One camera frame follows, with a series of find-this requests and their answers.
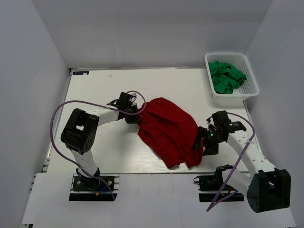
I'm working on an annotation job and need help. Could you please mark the blue label sticker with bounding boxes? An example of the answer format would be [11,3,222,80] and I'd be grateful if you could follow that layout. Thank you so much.
[72,71,89,76]

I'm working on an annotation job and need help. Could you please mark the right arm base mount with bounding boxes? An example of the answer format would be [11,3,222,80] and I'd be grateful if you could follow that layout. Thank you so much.
[193,175,244,203]

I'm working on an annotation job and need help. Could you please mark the red t-shirt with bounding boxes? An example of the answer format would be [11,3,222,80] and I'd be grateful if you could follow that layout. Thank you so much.
[138,97,203,169]

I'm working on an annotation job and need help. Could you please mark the green t-shirt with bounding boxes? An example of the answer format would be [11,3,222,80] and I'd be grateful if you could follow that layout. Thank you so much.
[209,61,247,94]

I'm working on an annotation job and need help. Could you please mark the white plastic basket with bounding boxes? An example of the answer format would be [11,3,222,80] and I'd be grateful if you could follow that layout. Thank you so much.
[205,52,259,107]

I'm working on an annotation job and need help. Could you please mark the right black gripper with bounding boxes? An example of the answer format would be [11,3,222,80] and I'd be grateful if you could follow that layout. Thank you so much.
[191,126,225,156]

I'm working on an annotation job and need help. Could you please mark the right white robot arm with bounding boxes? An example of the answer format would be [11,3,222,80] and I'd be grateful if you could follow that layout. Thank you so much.
[193,122,291,213]

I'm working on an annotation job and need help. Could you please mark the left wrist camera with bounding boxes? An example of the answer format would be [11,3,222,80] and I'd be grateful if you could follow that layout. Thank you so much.
[116,92,137,108]

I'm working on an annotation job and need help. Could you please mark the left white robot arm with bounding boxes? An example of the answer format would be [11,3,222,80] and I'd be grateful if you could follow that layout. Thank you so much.
[61,101,140,190]

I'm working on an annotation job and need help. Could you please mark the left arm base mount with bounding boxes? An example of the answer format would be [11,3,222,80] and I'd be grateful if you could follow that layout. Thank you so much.
[69,174,120,202]

